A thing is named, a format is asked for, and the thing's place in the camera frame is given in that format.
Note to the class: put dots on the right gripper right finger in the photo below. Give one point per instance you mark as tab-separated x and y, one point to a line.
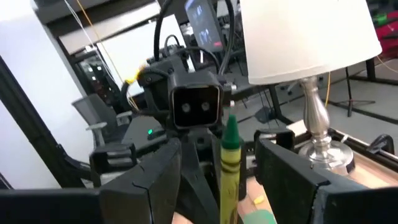
286	186

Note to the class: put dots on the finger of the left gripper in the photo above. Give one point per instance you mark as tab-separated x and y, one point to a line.
199	186
243	171

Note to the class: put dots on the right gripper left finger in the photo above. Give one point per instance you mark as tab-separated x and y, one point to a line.
149	193

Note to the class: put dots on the green crayon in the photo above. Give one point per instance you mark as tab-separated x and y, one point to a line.
230	174

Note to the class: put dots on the yellow tape tag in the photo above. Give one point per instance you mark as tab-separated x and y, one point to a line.
136	76

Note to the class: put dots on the yellow crayon piece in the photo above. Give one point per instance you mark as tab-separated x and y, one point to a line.
259	200

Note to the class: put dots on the green translucent plastic bin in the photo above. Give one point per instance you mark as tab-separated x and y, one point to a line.
259	217

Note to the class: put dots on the grey office chair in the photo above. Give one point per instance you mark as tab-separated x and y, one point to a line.
93	109

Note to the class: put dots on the black computer monitor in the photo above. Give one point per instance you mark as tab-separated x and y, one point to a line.
202	25

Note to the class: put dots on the black table clamp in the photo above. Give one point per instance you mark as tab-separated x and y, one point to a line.
384	141

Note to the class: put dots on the black tripod stand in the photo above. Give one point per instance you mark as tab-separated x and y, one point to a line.
349	90

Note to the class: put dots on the white-shade lamp, silver base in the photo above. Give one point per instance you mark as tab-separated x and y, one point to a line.
295	37

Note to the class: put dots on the red crate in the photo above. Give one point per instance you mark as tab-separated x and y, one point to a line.
388	34

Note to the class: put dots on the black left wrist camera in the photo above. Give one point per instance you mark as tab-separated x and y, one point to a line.
196	105

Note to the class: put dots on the black rig upright post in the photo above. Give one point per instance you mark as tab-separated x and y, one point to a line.
31	124

